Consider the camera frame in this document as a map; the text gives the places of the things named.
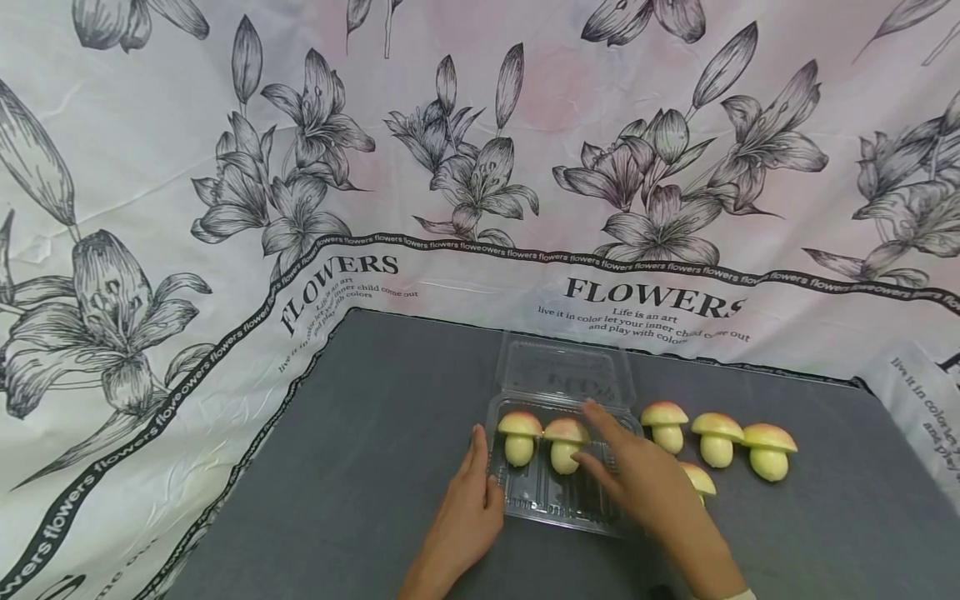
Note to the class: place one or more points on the person's right hand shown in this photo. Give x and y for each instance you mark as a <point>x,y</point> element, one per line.
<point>651,482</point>

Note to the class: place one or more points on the person's left hand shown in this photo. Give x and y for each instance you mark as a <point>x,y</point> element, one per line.
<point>466,514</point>

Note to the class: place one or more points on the person's left thumb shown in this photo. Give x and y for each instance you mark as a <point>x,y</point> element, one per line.
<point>495,494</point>

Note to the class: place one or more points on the person's right thumb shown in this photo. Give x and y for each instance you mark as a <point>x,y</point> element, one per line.
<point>598,472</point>

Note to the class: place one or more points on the person's left fingers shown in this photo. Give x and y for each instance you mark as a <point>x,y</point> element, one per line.
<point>477,451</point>

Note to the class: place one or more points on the person's right index finger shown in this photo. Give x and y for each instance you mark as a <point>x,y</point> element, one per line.
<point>606,426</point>

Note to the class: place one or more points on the clear plastic hinged container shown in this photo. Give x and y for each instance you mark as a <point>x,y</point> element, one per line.
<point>536,496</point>

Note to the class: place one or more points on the person's right forearm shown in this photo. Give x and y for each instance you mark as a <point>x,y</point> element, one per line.
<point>705,558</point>

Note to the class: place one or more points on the person's left forearm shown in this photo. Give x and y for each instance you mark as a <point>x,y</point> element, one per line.
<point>433,577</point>

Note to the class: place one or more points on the yellow mushroom with reddish cap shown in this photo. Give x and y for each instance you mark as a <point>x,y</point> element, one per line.
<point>769,463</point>
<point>564,458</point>
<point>519,450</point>
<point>699,478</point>
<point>667,436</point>
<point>718,450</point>

